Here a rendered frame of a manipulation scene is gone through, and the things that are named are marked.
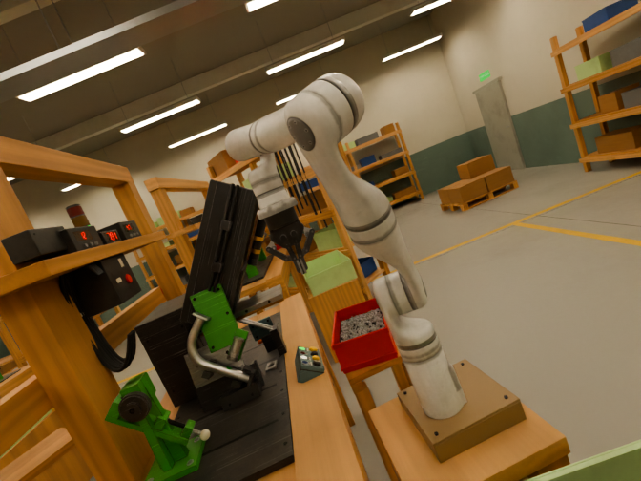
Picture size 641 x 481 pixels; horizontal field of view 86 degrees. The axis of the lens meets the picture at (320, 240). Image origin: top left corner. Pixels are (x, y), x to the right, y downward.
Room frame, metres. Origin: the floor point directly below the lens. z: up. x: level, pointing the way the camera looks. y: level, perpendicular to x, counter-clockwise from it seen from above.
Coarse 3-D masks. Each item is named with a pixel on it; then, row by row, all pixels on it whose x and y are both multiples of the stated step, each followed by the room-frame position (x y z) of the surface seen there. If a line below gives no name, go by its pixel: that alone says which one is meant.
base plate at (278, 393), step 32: (256, 352) 1.41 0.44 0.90; (192, 416) 1.10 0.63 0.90; (224, 416) 1.02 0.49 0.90; (256, 416) 0.95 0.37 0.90; (288, 416) 0.89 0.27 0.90; (224, 448) 0.86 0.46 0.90; (256, 448) 0.81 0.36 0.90; (288, 448) 0.76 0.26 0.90; (192, 480) 0.79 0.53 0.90; (224, 480) 0.74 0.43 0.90
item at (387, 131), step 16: (384, 128) 9.55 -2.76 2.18; (352, 144) 9.55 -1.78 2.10; (368, 144) 9.43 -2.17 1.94; (400, 144) 9.90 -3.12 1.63; (352, 160) 9.48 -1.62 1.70; (368, 160) 9.54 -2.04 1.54; (384, 160) 9.43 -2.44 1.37; (400, 176) 9.48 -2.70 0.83; (416, 176) 9.47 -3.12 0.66; (400, 192) 9.56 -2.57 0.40; (416, 192) 9.48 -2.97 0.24; (320, 224) 9.49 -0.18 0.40
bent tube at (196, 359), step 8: (200, 320) 1.13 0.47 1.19; (208, 320) 1.13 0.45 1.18; (192, 328) 1.12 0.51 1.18; (200, 328) 1.13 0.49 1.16; (192, 336) 1.11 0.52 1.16; (192, 344) 1.11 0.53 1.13; (192, 352) 1.10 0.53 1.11; (192, 360) 1.09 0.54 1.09; (200, 360) 1.09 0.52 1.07; (208, 368) 1.08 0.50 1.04; (216, 368) 1.08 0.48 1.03; (224, 368) 1.08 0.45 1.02; (232, 368) 1.09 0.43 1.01; (232, 376) 1.08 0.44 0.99; (240, 376) 1.07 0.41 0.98; (248, 376) 1.08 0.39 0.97
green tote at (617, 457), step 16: (624, 448) 0.42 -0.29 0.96; (640, 448) 0.41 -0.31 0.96; (576, 464) 0.42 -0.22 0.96; (592, 464) 0.41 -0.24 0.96; (608, 464) 0.41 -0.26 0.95; (624, 464) 0.41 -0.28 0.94; (640, 464) 0.41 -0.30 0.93; (528, 480) 0.42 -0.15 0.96; (544, 480) 0.42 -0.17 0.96; (560, 480) 0.41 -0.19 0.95; (576, 480) 0.41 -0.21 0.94; (592, 480) 0.41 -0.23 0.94; (608, 480) 0.41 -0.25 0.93; (624, 480) 0.41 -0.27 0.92; (640, 480) 0.41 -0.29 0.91
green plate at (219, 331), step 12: (192, 300) 1.18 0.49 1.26; (204, 300) 1.18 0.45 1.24; (216, 300) 1.18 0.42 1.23; (204, 312) 1.17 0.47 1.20; (216, 312) 1.17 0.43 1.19; (228, 312) 1.16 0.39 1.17; (204, 324) 1.15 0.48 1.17; (216, 324) 1.15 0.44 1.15; (228, 324) 1.15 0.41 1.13; (204, 336) 1.14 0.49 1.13; (216, 336) 1.14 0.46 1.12; (228, 336) 1.14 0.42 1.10; (216, 348) 1.13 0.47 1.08
